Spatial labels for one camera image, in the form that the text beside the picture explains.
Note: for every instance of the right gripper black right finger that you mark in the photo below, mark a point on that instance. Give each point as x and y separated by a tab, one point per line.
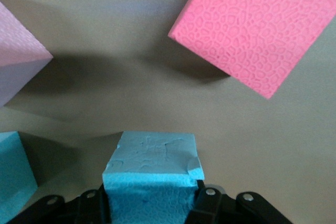
210	208

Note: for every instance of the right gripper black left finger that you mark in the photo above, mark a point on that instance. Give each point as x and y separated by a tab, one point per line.
86	208

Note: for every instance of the chipped blue foam cube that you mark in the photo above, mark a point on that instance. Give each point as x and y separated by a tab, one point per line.
152	161

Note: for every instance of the red foam cube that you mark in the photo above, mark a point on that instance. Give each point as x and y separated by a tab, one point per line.
252	30

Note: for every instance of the light pink foam cube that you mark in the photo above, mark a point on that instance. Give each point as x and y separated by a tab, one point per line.
18	58

